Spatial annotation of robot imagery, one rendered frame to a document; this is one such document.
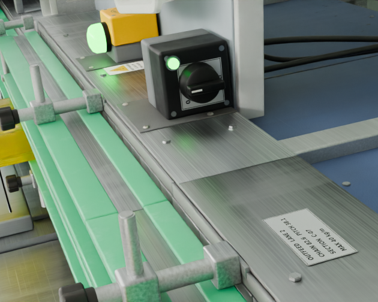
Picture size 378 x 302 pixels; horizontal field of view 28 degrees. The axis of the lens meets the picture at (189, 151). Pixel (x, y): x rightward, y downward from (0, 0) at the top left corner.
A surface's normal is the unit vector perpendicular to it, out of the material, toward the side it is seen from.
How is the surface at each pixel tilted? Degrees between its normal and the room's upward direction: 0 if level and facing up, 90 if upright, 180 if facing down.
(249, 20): 90
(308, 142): 90
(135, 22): 90
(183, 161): 90
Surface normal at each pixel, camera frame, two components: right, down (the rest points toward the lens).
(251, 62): 0.33, 0.47
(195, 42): -0.11, -0.92
